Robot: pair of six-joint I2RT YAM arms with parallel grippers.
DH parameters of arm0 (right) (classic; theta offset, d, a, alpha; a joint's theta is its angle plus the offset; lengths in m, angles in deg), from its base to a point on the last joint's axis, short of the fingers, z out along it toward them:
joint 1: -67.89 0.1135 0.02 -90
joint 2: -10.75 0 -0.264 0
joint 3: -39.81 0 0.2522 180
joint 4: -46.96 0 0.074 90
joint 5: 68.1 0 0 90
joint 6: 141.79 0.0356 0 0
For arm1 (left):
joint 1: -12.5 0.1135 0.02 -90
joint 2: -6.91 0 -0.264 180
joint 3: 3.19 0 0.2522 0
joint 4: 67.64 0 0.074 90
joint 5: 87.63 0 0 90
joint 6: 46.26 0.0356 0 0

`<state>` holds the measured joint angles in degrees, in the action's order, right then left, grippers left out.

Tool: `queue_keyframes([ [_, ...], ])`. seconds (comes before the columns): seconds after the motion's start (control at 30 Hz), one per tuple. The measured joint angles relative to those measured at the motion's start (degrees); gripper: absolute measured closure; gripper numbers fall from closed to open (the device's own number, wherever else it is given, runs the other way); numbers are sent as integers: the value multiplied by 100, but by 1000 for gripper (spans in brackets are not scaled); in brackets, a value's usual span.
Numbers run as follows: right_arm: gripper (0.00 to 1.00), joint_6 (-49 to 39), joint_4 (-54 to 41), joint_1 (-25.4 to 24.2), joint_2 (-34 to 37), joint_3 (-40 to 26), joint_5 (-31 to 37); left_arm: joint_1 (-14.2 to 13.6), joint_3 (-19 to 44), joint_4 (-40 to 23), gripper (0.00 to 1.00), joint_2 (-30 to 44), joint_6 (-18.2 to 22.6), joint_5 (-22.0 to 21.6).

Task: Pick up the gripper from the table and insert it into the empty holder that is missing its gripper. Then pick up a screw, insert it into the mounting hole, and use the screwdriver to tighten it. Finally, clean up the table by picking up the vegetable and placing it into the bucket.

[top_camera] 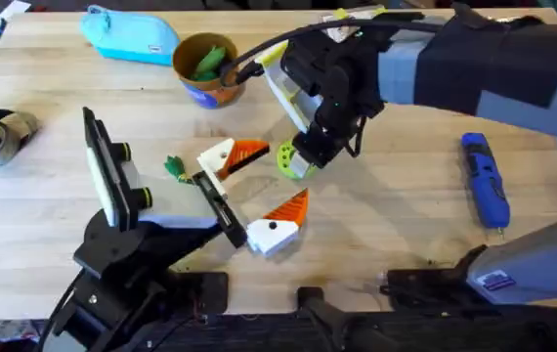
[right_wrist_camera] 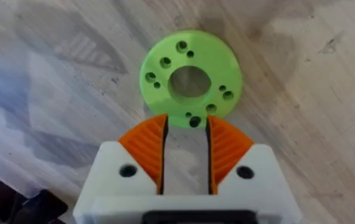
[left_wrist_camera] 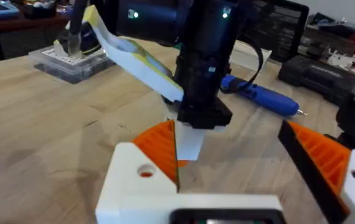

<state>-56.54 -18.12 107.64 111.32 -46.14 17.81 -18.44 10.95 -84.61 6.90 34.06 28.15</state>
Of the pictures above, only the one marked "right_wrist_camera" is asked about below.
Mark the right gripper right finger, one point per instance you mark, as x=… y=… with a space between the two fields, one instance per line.
x=243 y=161

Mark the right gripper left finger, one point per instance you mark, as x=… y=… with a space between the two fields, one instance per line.
x=134 y=161

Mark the green disc with holes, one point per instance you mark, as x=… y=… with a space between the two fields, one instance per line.
x=191 y=78

